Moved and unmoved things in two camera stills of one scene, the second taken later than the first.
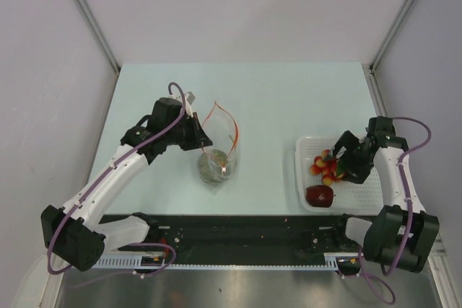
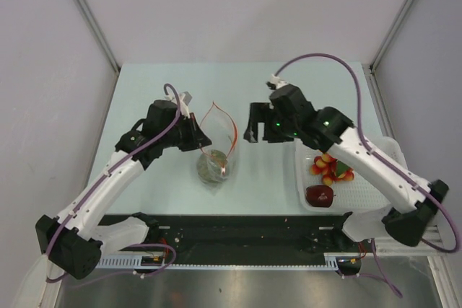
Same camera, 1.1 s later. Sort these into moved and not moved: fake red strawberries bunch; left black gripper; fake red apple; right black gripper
Moved: right black gripper
Not moved: fake red strawberries bunch; fake red apple; left black gripper
